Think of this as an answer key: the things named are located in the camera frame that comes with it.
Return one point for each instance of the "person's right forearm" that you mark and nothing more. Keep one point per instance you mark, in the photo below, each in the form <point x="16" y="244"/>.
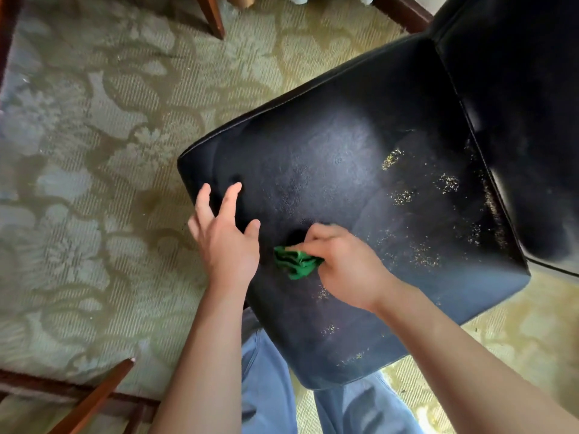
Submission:
<point x="461" y="366"/>

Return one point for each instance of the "brown wooden furniture frame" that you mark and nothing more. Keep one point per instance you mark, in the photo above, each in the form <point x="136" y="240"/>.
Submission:
<point x="95" y="395"/>

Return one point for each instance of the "black leather chair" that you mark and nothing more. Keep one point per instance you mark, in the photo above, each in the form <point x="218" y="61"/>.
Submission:
<point x="339" y="153"/>

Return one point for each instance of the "person's right hand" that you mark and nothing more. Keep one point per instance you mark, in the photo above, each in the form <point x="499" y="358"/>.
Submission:
<point x="353" y="275"/>

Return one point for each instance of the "person's left forearm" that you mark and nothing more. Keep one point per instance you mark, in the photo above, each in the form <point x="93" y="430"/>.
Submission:
<point x="208" y="370"/>

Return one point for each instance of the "green cleaning cloth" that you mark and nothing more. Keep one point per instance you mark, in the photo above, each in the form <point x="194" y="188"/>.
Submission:
<point x="296" y="266"/>

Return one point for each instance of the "person's left hand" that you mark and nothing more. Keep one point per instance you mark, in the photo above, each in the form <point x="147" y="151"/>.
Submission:
<point x="228" y="253"/>

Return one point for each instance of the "light blue jeans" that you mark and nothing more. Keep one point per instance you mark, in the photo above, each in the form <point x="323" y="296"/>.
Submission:
<point x="267" y="393"/>

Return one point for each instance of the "dark wooden baseboard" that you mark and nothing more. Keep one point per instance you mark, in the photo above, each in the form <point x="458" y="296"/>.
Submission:
<point x="405" y="13"/>

